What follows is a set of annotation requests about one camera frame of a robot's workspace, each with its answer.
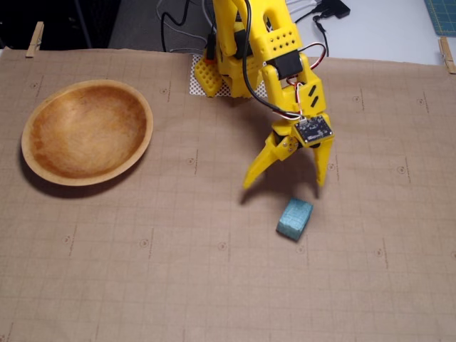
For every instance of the yellow robot base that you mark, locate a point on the yellow robot base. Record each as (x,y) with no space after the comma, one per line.
(231,71)

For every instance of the yellow waffle table clamp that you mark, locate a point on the yellow waffle table clamp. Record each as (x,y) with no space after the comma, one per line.
(208,78)

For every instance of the round wooden bowl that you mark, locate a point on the round wooden bowl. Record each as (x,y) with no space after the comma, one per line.
(85,132)

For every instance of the black adapter box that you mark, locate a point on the black adapter box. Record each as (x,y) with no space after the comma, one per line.
(335,7)

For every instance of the gridded gift wrap paper sheet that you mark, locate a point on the gridded gift wrap paper sheet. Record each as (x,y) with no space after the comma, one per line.
(178,267)

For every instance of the green cutting mat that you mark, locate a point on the green cutting mat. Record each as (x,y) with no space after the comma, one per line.
(443,16)

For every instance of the wooden clothespin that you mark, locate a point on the wooden clothespin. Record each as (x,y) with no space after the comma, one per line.
(35,39)
(447,53)

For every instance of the blue foam block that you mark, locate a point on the blue foam block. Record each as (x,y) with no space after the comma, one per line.
(294,219)

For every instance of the grey mesh panel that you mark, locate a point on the grey mesh panel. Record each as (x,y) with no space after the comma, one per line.
(142,25)

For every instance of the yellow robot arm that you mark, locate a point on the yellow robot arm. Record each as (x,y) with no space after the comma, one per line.
(274,39)

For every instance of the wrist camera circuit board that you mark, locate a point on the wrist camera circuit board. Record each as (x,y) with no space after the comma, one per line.
(313,128)

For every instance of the white perforated mat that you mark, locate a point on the white perforated mat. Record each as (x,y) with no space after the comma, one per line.
(195,89)

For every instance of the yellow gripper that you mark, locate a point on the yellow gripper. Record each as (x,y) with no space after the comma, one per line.
(283,143)

